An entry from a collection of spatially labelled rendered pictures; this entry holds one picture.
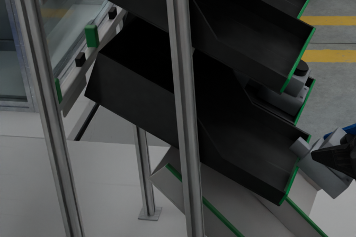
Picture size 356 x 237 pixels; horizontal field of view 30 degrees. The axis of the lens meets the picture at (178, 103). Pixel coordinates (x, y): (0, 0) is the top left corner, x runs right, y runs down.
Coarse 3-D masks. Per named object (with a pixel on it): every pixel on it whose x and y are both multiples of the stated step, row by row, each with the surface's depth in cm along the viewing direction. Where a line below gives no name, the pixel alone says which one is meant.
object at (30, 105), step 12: (12, 0) 150; (12, 12) 152; (12, 24) 154; (96, 24) 202; (84, 36) 195; (24, 48) 157; (84, 48) 193; (24, 60) 159; (72, 60) 184; (24, 72) 160; (60, 72) 177; (24, 84) 162; (60, 84) 177; (0, 108) 168; (12, 108) 167; (24, 108) 166; (36, 108) 166
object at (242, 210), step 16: (176, 160) 93; (160, 176) 87; (176, 176) 85; (208, 176) 95; (224, 176) 97; (176, 192) 87; (208, 192) 93; (224, 192) 95; (240, 192) 98; (208, 208) 86; (224, 208) 94; (240, 208) 96; (256, 208) 98; (272, 208) 99; (288, 208) 98; (208, 224) 88; (224, 224) 87; (240, 224) 94; (256, 224) 96; (272, 224) 98; (288, 224) 100; (304, 224) 98
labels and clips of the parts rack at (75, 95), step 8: (112, 8) 102; (112, 16) 101; (88, 32) 93; (96, 32) 93; (88, 40) 93; (96, 40) 93; (80, 56) 89; (80, 64) 89; (56, 80) 80; (56, 88) 80; (80, 88) 92; (72, 96) 89; (72, 104) 89; (64, 112) 87
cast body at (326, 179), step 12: (336, 132) 82; (300, 144) 84; (324, 144) 81; (336, 144) 80; (300, 156) 85; (300, 168) 84; (312, 168) 83; (324, 168) 82; (324, 180) 83; (336, 180) 82; (348, 180) 82; (336, 192) 82
